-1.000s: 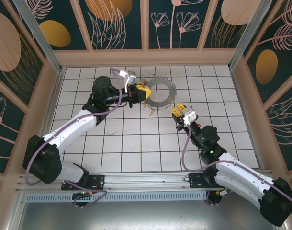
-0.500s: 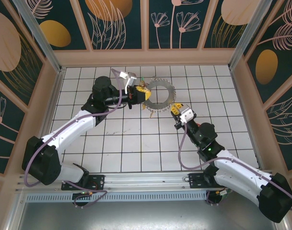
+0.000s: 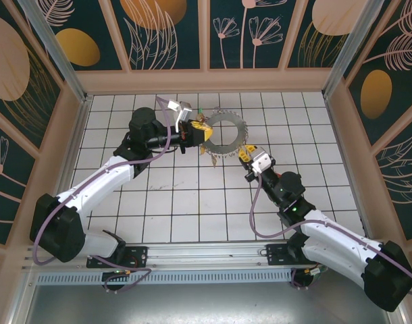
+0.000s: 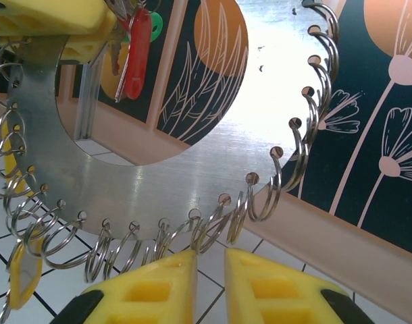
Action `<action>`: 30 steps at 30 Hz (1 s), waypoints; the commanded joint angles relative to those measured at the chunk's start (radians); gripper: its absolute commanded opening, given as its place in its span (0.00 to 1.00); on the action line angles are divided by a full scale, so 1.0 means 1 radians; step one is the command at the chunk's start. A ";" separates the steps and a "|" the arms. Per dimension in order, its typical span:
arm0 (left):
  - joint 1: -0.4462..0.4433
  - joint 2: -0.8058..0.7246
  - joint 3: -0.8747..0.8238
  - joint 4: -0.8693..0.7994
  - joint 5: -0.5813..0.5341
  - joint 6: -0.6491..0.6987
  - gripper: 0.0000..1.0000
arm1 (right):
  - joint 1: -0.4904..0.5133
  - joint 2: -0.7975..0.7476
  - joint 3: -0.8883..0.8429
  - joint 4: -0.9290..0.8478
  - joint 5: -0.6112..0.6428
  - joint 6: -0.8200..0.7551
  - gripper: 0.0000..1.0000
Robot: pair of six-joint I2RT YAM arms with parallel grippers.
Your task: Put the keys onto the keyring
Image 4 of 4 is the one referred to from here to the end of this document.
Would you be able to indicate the silver key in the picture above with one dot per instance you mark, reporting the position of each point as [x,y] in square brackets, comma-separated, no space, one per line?
[116,54]

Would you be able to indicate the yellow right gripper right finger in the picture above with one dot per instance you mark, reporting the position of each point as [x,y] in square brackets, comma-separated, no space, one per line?
[277,293]

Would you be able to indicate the aluminium corner post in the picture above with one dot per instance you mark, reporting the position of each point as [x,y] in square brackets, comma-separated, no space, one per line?
[86,101]

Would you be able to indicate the green key tag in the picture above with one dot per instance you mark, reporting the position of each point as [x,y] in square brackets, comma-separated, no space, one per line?
[157,25]

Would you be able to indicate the wall panel with leaf outlines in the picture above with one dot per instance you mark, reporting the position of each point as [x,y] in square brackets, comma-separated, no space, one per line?
[179,67]

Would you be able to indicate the yellow key tag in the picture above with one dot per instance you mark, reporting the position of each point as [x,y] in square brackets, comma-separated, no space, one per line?
[22,297]

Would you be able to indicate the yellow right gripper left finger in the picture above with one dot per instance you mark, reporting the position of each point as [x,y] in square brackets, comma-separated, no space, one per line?
[148,293]

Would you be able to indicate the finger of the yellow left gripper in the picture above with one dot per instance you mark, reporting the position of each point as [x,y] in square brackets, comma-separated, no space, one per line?
[57,17]
[81,49]

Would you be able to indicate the wall panel with pink flowers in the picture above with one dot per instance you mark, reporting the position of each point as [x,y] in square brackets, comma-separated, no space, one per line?
[361,101]

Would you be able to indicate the red key tag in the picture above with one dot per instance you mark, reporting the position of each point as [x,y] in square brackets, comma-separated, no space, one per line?
[136,60]

